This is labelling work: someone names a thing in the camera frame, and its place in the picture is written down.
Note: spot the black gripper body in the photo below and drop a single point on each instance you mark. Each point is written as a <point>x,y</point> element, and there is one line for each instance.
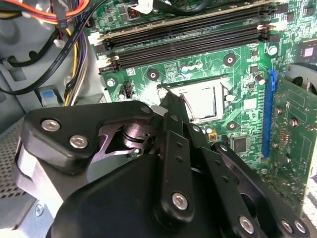
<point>111,210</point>

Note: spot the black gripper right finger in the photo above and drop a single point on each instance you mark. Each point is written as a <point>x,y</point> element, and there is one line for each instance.
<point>223,173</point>

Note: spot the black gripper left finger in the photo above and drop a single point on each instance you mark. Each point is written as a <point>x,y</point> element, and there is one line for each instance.
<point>74,119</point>

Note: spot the thin metal locking lever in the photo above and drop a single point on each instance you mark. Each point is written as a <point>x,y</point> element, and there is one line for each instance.
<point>186,106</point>

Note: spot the silver square CPU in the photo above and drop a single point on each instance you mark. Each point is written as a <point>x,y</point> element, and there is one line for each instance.
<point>203,99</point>

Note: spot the metal socket cover frame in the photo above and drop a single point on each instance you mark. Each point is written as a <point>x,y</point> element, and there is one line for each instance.
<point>223,85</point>

